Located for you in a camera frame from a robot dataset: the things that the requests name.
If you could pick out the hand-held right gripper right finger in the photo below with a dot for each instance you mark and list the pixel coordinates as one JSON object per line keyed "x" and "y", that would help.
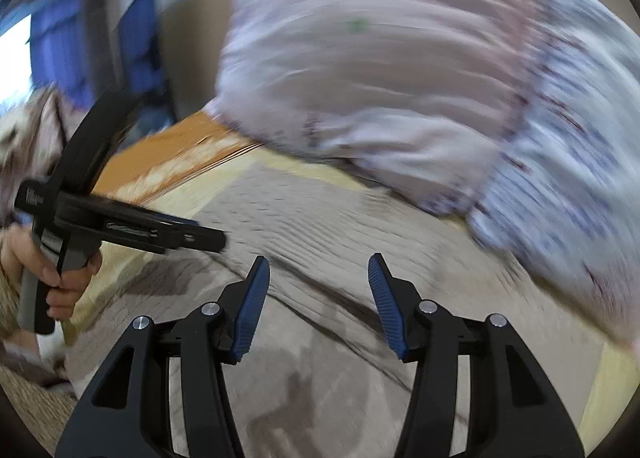
{"x": 387, "y": 310}

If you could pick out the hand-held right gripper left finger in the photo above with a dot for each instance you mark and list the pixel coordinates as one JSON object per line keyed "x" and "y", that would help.
{"x": 251, "y": 310}

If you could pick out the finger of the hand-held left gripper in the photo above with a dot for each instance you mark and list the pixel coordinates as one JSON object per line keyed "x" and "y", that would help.
{"x": 190, "y": 242}
{"x": 150, "y": 219}

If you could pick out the person's left hand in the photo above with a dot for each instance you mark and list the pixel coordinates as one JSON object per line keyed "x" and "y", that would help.
{"x": 67, "y": 293}

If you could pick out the patterned beige cloth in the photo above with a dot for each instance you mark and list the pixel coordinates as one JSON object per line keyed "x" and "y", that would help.
{"x": 30, "y": 138}

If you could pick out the orange cloth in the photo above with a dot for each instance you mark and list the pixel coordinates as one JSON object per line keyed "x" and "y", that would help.
{"x": 165, "y": 153}

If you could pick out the blue curtain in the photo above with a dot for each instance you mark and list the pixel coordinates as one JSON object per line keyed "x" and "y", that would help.
{"x": 60, "y": 43}

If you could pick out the tree print pillow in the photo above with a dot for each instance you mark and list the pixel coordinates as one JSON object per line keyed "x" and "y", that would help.
{"x": 565, "y": 148}

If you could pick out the yellow patterned bed sheet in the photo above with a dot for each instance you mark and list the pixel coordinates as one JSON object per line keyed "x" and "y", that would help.
{"x": 617, "y": 388}

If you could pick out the pink lavender print pillow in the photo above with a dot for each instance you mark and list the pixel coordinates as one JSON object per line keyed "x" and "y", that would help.
{"x": 360, "y": 68}

